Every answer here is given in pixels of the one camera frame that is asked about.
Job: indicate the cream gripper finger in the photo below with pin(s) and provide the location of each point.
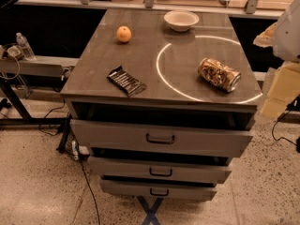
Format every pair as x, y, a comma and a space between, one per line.
285, 88
265, 38

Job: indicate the crushed orange soda can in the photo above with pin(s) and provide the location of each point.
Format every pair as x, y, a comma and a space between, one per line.
219, 75

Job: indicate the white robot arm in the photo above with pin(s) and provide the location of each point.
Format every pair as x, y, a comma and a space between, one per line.
283, 37

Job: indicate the white bowl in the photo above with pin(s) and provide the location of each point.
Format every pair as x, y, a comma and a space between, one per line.
181, 20

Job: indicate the middle drawer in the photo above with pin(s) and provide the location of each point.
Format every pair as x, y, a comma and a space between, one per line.
154, 170

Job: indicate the drawer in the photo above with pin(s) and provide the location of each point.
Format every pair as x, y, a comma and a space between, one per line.
160, 139
158, 190
154, 170

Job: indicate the grey drawer cabinet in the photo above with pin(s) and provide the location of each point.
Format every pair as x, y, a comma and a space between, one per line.
175, 95

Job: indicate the orange fruit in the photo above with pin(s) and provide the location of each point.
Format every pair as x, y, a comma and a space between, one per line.
123, 34

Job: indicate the black snack wrapper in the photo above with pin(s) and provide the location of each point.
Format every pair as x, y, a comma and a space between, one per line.
127, 83

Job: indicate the top drawer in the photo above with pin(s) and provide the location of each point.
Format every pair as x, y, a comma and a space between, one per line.
160, 139

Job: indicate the bottom drawer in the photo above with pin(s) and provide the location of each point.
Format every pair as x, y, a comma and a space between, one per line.
158, 190

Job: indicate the grey side bench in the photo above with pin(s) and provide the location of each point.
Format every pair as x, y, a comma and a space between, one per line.
47, 66

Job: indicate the clear plastic water bottle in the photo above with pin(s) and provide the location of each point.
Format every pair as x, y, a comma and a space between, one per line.
25, 46

